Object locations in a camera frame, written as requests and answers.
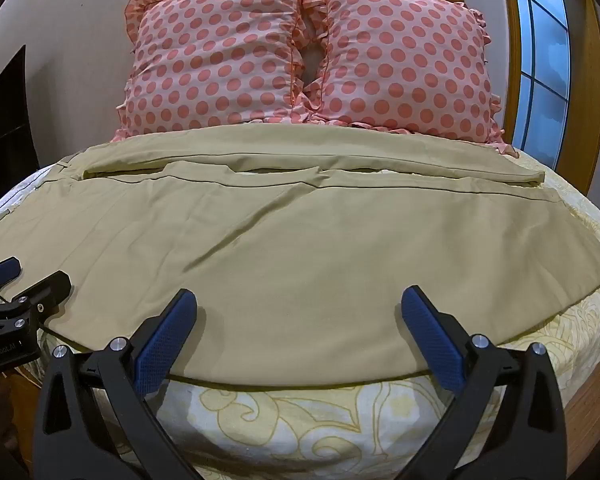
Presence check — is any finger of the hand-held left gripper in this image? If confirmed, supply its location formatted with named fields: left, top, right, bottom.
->
left=0, top=257, right=22, bottom=292
left=11, top=270, right=73, bottom=322

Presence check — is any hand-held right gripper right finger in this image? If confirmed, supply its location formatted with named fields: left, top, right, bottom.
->
left=401, top=285, right=569, bottom=480

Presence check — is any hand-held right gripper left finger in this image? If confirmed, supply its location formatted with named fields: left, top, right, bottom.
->
left=32, top=288, right=203, bottom=480

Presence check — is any olive green bed sheet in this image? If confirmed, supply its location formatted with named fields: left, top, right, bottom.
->
left=0, top=125, right=600, bottom=390

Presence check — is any dark furniture panel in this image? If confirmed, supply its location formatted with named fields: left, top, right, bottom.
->
left=0, top=45, right=42, bottom=211

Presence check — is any yellow floral bed sheet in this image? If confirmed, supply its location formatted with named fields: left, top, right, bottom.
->
left=0, top=147, right=600, bottom=480

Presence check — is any pink polka dot pillow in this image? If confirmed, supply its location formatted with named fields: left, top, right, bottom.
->
left=292, top=0, right=522, bottom=157
left=111, top=0, right=315, bottom=143

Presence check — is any window with wooden frame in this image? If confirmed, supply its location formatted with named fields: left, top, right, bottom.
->
left=497, top=0, right=600, bottom=196

